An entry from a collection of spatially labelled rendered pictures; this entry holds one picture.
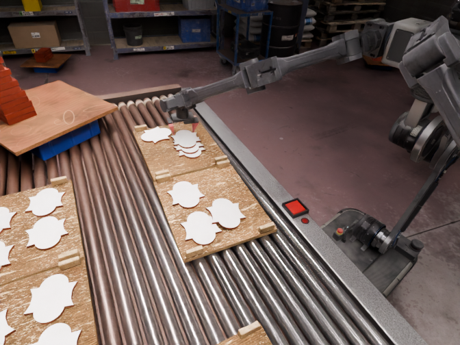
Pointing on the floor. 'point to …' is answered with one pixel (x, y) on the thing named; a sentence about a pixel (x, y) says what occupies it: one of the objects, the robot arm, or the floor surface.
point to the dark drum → (281, 28)
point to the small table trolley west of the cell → (237, 36)
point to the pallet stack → (341, 17)
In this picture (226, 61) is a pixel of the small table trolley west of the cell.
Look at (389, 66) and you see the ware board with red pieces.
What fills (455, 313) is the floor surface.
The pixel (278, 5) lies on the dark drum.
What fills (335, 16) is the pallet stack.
